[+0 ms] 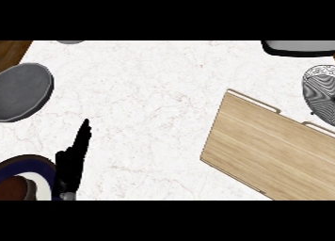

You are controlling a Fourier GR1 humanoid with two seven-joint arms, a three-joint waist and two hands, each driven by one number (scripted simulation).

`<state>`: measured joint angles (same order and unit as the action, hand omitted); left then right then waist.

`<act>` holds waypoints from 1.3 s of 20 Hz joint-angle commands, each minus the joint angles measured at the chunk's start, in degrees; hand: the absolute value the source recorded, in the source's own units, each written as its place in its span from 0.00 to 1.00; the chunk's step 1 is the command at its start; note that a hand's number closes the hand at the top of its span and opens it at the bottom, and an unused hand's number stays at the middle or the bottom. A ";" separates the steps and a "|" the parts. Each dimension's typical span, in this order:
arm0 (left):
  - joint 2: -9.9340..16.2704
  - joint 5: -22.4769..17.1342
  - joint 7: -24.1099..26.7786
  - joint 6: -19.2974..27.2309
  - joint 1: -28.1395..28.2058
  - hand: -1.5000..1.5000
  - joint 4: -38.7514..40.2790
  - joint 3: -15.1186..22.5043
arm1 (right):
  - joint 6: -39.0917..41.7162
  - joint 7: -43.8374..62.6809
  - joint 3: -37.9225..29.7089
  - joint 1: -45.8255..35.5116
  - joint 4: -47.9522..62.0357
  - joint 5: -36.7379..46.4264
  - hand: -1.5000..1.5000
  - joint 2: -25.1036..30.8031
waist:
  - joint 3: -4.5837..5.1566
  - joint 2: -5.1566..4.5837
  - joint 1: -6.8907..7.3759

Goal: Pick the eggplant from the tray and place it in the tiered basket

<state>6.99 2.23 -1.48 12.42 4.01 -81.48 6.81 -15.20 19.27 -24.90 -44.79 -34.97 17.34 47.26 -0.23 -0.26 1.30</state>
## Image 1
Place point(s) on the brown wooden cabinet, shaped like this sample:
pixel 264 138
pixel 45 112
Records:
pixel 5 55

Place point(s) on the dark blue rimmed plate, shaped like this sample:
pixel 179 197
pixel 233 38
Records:
pixel 33 166

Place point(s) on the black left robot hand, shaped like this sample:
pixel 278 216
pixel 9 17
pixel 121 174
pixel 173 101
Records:
pixel 74 157

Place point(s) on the black and grey appliance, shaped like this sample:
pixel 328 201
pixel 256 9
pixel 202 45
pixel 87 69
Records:
pixel 304 47

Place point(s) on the pale wooden tray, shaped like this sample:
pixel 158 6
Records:
pixel 276 150

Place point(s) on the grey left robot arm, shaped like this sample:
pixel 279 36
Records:
pixel 68 196

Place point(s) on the grey oval plate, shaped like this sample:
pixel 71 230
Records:
pixel 18 92

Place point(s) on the small grey object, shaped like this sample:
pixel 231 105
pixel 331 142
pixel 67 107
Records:
pixel 70 41

